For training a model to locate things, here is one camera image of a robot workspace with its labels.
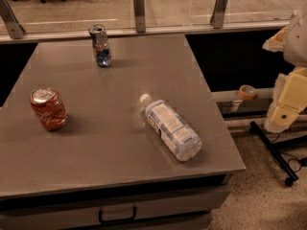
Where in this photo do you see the middle metal bracket post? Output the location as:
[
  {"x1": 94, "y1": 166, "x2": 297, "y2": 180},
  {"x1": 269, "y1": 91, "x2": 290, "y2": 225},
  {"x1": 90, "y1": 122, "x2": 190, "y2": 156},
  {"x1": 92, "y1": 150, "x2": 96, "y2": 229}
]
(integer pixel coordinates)
[{"x1": 133, "y1": 0, "x2": 146, "y2": 33}]

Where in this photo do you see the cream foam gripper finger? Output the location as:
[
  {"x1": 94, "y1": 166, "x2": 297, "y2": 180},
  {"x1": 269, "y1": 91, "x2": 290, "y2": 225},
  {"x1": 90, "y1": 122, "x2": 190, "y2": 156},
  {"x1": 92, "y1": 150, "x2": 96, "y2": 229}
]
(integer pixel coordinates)
[{"x1": 262, "y1": 27, "x2": 287, "y2": 52}]

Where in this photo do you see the crushed red coke can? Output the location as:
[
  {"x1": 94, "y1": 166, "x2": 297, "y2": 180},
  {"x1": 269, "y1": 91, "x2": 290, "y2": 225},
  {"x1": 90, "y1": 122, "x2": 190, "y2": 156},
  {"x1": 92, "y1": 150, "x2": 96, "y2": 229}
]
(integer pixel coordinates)
[{"x1": 30, "y1": 88, "x2": 68, "y2": 131}]

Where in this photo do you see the right metal bracket post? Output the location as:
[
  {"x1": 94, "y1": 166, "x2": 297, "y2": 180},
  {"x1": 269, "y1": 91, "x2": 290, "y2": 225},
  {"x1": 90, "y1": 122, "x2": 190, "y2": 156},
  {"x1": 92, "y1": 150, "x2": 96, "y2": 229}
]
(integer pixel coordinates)
[{"x1": 210, "y1": 0, "x2": 228, "y2": 29}]

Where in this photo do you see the orange tape roll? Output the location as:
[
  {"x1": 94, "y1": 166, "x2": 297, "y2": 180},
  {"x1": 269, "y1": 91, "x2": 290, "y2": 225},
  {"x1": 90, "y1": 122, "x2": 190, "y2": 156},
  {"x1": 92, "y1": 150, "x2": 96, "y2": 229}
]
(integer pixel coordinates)
[{"x1": 238, "y1": 84, "x2": 257, "y2": 101}]

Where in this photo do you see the crushed blue silver can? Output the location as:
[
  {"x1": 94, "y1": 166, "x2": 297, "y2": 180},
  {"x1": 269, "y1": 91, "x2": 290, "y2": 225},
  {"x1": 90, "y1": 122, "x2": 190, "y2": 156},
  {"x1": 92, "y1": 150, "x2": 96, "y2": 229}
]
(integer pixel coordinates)
[{"x1": 88, "y1": 24, "x2": 111, "y2": 67}]

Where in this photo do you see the grey table drawer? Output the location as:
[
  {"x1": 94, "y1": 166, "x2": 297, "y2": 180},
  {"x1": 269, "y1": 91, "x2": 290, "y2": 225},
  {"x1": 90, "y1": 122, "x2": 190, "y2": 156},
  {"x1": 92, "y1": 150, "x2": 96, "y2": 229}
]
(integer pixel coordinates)
[{"x1": 0, "y1": 185, "x2": 230, "y2": 230}]

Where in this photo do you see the black drawer handle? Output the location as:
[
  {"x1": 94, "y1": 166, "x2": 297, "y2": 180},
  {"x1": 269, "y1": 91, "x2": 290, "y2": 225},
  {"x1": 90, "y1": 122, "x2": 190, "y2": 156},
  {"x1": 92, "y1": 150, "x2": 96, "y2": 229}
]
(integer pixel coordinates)
[{"x1": 98, "y1": 206, "x2": 137, "y2": 225}]

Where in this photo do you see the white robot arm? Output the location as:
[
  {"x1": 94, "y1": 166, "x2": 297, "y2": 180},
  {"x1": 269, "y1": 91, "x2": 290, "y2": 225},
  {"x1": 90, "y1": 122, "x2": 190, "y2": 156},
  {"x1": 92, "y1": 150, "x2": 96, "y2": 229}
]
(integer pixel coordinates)
[{"x1": 263, "y1": 11, "x2": 307, "y2": 133}]

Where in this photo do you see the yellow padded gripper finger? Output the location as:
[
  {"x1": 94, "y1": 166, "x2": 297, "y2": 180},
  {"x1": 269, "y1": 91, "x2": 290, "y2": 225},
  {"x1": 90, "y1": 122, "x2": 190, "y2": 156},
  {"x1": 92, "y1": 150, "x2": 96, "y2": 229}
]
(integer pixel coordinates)
[{"x1": 264, "y1": 67, "x2": 307, "y2": 133}]

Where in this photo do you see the clear blue-label plastic bottle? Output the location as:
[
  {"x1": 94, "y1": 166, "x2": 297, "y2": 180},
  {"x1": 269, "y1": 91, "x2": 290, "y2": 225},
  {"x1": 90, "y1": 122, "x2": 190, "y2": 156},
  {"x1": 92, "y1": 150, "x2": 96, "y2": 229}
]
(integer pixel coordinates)
[{"x1": 139, "y1": 94, "x2": 202, "y2": 162}]

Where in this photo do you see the black floor cable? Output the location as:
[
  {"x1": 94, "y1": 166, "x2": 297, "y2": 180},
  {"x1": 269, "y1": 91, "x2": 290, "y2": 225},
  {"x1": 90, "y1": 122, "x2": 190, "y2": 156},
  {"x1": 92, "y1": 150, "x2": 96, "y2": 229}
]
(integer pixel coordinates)
[{"x1": 270, "y1": 131, "x2": 307, "y2": 174}]

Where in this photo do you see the metal bracket post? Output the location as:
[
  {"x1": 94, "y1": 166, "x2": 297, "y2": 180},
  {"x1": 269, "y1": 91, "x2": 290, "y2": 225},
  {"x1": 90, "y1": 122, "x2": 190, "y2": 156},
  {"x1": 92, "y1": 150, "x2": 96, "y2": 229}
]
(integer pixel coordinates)
[
  {"x1": 0, "y1": 0, "x2": 25, "y2": 39},
  {"x1": 210, "y1": 0, "x2": 228, "y2": 29},
  {"x1": 133, "y1": 0, "x2": 146, "y2": 33}
]

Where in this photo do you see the left metal bracket post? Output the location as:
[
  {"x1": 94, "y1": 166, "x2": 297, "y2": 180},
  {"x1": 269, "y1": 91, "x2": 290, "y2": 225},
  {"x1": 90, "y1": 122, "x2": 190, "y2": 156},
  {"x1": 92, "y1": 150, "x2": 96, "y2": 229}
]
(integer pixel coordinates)
[{"x1": 0, "y1": 0, "x2": 25, "y2": 39}]

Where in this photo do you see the black wheeled stand base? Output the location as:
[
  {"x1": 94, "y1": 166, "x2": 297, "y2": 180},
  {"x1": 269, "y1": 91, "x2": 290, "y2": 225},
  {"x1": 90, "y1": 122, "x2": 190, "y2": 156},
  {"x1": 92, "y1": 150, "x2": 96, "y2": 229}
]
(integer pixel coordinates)
[{"x1": 249, "y1": 122, "x2": 307, "y2": 187}]

